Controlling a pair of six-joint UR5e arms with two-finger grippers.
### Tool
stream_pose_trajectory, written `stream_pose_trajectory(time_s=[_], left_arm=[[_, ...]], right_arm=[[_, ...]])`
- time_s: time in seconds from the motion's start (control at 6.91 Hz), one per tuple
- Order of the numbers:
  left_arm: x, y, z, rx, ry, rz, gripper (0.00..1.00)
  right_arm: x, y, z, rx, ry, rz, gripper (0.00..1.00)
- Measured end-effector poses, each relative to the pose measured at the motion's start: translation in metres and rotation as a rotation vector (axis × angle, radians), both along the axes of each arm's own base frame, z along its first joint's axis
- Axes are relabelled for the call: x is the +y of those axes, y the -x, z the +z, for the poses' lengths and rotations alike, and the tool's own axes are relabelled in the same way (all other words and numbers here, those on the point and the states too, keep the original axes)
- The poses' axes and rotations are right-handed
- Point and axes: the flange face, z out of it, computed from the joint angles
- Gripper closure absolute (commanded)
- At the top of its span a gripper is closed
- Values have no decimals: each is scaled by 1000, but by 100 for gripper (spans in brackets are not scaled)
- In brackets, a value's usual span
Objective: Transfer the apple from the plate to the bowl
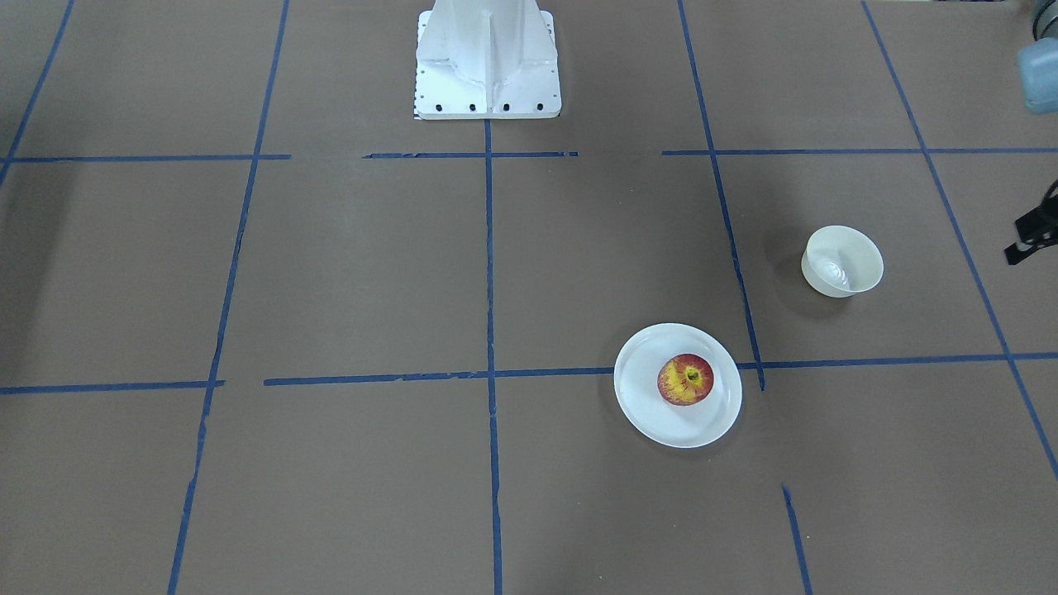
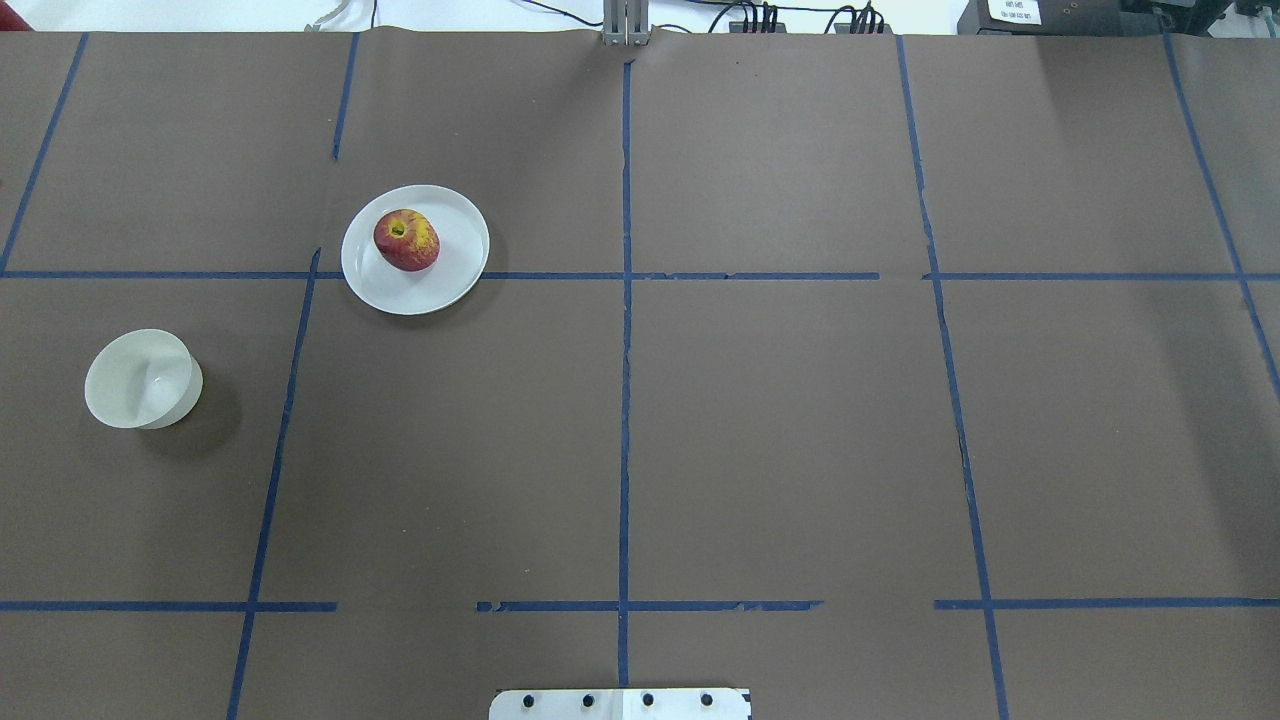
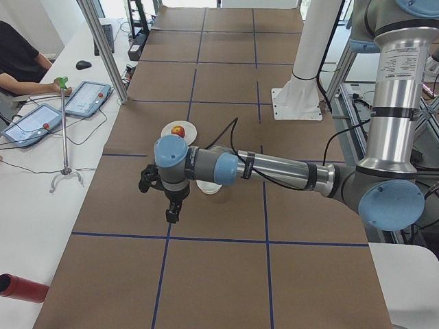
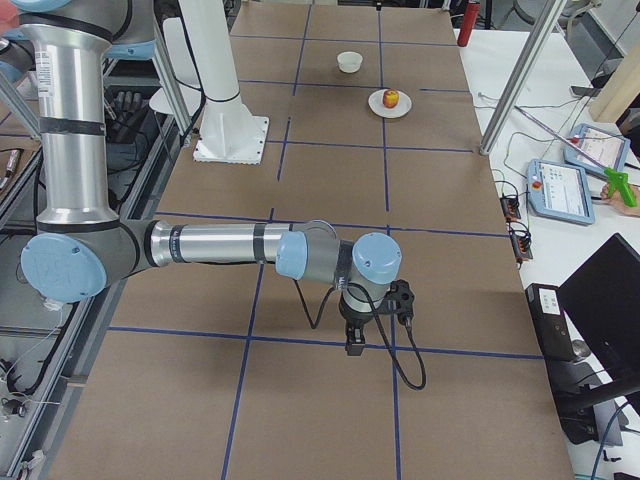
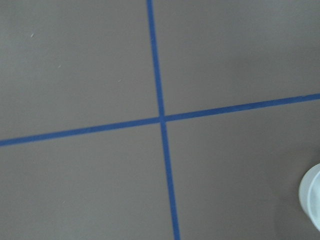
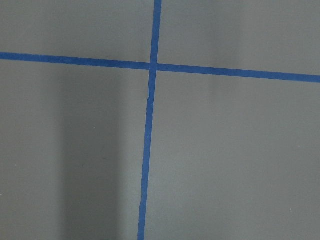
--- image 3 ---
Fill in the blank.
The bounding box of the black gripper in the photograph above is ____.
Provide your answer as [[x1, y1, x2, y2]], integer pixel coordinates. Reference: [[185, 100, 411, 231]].
[[165, 191, 189, 223]]

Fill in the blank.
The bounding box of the red yellow apple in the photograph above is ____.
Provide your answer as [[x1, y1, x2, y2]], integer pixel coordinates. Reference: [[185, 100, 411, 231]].
[[171, 125, 186, 138]]

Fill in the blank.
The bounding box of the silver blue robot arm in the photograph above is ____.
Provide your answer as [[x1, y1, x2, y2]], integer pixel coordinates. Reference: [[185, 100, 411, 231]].
[[139, 1, 438, 231]]

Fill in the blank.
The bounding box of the white small bowl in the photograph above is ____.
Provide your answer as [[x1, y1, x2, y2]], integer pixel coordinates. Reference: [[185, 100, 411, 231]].
[[196, 180, 222, 195]]

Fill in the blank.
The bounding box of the white round plate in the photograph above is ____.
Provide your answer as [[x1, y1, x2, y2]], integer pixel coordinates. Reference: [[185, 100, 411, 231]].
[[161, 121, 197, 145]]

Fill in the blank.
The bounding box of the person hand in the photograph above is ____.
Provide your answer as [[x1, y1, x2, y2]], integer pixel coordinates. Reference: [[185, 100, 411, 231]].
[[50, 79, 73, 95]]

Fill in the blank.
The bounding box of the far blue teach pendant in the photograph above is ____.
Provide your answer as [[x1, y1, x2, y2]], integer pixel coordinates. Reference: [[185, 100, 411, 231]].
[[65, 81, 111, 118]]

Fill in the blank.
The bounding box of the blue teach pendant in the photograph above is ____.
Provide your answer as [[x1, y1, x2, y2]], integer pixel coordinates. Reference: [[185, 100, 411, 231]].
[[65, 81, 111, 118], [1, 103, 62, 147]]

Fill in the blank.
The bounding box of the near blue teach pendant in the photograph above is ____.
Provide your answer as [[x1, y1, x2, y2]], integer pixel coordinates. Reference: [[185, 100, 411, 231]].
[[1, 103, 62, 147]]

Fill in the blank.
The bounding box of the black computer mouse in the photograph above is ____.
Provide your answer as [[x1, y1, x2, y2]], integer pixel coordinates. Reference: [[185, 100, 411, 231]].
[[75, 60, 92, 71]]

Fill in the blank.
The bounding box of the red cylinder bottle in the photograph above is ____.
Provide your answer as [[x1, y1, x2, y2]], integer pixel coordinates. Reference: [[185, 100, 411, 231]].
[[1, 273, 49, 304]]

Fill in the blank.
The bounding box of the black keyboard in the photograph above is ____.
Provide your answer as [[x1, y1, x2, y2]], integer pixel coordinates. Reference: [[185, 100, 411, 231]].
[[94, 24, 115, 56]]

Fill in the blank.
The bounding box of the person in black shirt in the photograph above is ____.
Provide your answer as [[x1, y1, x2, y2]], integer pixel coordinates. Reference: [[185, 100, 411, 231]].
[[1, 21, 56, 96]]

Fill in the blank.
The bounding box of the black robot camera cable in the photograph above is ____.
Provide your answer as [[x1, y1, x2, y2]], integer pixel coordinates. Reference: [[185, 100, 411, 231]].
[[205, 117, 375, 191]]

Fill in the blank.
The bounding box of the green handled reacher grabber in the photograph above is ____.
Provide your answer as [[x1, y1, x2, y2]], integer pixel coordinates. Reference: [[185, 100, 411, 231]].
[[49, 76, 83, 194]]

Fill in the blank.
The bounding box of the aluminium frame post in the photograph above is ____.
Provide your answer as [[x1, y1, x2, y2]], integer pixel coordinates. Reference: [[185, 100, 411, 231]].
[[78, 0, 128, 104]]

